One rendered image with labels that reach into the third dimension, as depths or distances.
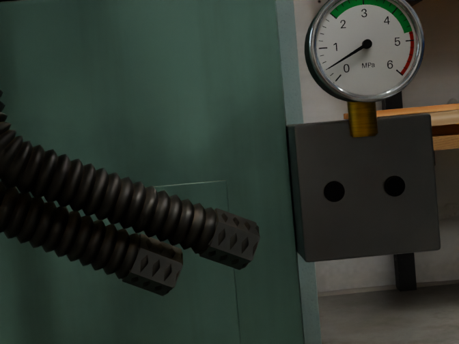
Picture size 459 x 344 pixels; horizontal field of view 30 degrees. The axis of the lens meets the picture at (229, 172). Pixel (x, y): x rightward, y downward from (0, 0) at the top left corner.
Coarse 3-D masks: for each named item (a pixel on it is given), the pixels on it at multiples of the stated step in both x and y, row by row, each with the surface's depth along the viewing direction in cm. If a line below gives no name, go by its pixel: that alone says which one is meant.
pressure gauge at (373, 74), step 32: (352, 0) 46; (384, 0) 46; (320, 32) 46; (352, 32) 46; (384, 32) 46; (416, 32) 46; (320, 64) 46; (352, 64) 46; (384, 64) 46; (416, 64) 46; (352, 96) 46; (384, 96) 46; (352, 128) 49
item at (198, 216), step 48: (0, 96) 40; (0, 144) 39; (0, 192) 41; (48, 192) 40; (96, 192) 41; (144, 192) 42; (48, 240) 41; (96, 240) 42; (144, 240) 43; (192, 240) 42; (240, 240) 43; (144, 288) 44
